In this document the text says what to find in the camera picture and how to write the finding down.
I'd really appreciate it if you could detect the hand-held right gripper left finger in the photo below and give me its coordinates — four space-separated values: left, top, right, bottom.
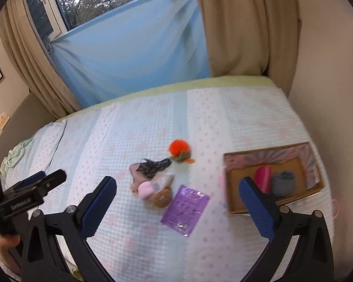
20 176 118 282

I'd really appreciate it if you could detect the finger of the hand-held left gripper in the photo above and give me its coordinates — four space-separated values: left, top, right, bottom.
17 171 46 189
32 169 67 197

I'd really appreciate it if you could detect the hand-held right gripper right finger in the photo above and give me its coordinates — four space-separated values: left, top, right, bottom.
238 177 335 282

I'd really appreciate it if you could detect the pink soft pouch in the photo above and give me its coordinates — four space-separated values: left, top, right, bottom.
253 166 273 195

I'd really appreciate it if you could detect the person's left hand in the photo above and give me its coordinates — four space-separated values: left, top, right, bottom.
0 234 22 274

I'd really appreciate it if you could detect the pale green crumpled cloth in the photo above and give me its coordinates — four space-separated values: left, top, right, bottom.
0 137 33 180

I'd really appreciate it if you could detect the grey folded cloth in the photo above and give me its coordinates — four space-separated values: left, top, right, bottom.
271 171 296 200

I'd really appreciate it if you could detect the pink plush toy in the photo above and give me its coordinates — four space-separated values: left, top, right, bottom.
131 180 159 202

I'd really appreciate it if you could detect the dark patterned cloth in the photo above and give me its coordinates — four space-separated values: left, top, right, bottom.
129 158 172 186

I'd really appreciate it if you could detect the grey headboard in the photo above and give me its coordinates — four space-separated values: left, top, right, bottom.
0 92 57 151

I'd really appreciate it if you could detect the brown plush bear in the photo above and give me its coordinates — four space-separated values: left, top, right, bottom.
152 187 173 208

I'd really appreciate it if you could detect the cardboard box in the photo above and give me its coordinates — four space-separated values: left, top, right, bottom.
222 142 325 214

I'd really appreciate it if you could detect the purple plastic packet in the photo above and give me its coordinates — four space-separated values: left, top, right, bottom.
160 184 211 237

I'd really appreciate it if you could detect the orange plush ball toy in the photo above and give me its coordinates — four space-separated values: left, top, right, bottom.
168 140 195 165

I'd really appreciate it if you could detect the beige curtain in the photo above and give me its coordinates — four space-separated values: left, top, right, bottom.
191 0 301 79
0 0 83 116

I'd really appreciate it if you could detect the green bed sheet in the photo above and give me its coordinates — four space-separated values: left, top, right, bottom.
55 75 279 123

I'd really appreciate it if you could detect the light blue hanging sheet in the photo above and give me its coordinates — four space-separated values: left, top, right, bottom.
48 0 213 108

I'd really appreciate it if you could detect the pink cord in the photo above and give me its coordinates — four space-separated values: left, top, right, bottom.
331 198 341 219

